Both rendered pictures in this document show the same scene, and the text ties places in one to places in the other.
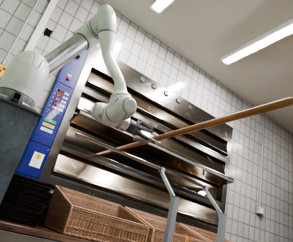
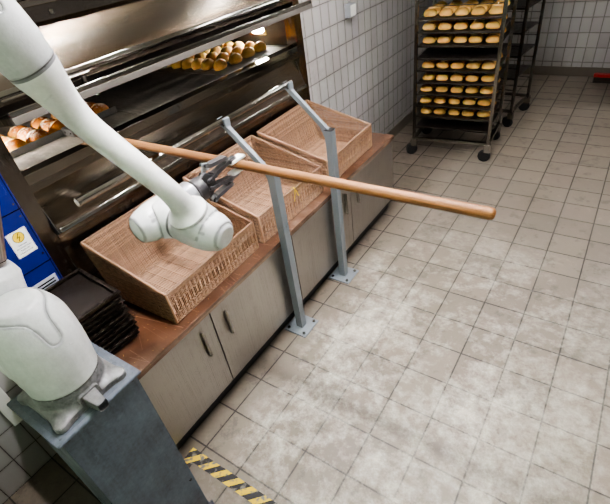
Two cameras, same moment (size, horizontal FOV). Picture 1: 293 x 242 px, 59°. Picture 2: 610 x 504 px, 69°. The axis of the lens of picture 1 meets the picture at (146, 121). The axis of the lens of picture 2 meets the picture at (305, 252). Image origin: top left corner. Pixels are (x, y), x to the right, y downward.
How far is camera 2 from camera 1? 117 cm
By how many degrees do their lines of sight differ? 64
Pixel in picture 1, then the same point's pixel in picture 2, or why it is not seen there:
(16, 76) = (55, 379)
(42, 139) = not seen: outside the picture
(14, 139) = (138, 418)
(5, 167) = (155, 436)
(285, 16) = not seen: outside the picture
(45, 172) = (48, 240)
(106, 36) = (49, 89)
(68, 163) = (65, 198)
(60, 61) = not seen: outside the picture
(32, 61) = (44, 340)
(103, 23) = (10, 62)
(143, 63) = not seen: outside the picture
